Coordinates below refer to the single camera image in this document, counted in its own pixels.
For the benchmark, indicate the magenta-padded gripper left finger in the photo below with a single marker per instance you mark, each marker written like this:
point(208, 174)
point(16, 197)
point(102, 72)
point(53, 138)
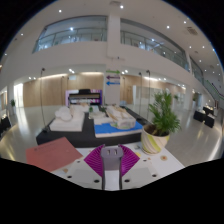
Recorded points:
point(83, 175)

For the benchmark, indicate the black display platform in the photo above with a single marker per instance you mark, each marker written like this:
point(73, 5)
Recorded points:
point(83, 136)

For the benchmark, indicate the blue arrow sign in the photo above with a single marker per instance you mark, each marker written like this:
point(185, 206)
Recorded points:
point(113, 83)

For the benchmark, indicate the small grey charger block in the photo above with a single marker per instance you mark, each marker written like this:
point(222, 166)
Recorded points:
point(111, 166)

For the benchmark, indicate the palm in striped pot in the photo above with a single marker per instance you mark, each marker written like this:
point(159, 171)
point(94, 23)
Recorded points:
point(158, 133)

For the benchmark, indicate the green arrow sign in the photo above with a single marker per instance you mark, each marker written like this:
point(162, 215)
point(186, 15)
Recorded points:
point(113, 71)

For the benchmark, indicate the black cloth covered table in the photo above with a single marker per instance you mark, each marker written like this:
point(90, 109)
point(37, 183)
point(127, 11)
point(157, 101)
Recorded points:
point(204, 116)

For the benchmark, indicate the small distant potted plant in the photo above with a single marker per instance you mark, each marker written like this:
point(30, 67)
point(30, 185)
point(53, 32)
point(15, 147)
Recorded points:
point(13, 103)

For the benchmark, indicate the pink flat board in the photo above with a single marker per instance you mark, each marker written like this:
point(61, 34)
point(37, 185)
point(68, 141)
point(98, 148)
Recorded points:
point(53, 154)

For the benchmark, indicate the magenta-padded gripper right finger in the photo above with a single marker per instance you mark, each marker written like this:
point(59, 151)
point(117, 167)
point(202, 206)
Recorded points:
point(141, 173)

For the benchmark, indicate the blue-based architectural model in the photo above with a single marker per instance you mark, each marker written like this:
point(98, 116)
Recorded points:
point(116, 126)

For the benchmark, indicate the black piano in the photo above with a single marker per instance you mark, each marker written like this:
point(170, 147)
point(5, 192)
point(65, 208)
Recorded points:
point(84, 96)

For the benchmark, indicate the purple arrow sign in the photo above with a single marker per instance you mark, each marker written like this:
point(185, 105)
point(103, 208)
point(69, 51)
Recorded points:
point(113, 77)

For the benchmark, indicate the white architectural model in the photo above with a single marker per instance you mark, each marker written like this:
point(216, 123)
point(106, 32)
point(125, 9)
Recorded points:
point(68, 120)

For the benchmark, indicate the round tan sticker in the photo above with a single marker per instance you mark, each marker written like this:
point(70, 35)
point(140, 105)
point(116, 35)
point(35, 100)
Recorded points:
point(164, 158)

